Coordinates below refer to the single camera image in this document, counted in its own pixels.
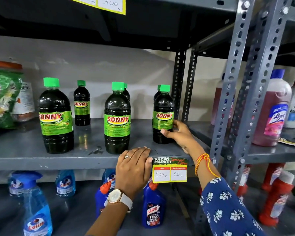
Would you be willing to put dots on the dark liquid bottle green cap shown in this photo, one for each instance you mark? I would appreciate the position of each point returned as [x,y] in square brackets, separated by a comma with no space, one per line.
[117,120]
[162,113]
[127,93]
[55,120]
[156,94]

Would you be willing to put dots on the person's left middle finger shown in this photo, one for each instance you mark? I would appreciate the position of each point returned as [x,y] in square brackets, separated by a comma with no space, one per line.
[140,153]

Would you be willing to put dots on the person's right forearm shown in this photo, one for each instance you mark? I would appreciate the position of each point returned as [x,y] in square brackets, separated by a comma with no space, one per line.
[211,180]

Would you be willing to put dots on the green floral packet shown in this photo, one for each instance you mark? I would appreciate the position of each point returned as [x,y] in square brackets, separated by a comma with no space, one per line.
[2,100]

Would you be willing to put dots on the blue glass cleaner spray bottle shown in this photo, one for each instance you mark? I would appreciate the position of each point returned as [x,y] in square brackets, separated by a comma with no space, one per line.
[36,213]
[14,186]
[109,178]
[65,184]

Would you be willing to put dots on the small dark liquid bottle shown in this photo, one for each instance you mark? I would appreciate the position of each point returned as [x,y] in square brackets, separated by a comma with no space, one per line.
[81,105]

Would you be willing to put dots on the yellow white price tag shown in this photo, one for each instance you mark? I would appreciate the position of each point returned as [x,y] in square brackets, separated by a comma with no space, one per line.
[108,3]

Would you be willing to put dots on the person's left forearm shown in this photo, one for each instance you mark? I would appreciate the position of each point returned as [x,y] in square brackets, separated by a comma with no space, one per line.
[105,218]

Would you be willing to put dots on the person's left hand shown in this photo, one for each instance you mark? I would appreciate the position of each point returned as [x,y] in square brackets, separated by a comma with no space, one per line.
[134,172]

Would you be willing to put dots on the red toilet cleaner bottle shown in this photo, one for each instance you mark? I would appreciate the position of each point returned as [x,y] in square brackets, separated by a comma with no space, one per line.
[243,181]
[272,175]
[276,201]

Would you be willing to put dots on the grey metal shelf rack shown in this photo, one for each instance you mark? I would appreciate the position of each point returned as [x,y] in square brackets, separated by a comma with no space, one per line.
[27,154]
[272,152]

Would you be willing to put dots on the clear jar orange lid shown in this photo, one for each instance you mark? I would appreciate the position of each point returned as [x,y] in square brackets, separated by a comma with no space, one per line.
[24,100]

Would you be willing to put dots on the person's right thumb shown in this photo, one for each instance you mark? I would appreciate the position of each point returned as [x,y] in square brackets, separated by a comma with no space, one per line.
[168,133]

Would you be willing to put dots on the yellow paper leaflet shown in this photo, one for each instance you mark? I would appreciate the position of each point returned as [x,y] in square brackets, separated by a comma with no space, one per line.
[291,142]

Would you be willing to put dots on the yellow green price tag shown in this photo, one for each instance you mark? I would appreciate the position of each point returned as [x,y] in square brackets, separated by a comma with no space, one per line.
[169,170]

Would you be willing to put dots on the person's right hand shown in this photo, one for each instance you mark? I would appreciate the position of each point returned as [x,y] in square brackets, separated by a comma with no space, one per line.
[183,136]

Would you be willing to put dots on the blue toilet cleaner bottle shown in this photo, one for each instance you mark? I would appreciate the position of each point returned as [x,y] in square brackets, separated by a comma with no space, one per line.
[102,197]
[153,208]

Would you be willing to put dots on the pink floor cleaner bottle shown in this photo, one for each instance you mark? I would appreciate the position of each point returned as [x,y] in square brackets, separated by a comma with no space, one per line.
[272,113]
[217,105]

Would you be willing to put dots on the person's left little finger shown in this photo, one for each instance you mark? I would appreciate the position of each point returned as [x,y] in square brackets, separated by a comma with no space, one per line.
[121,158]

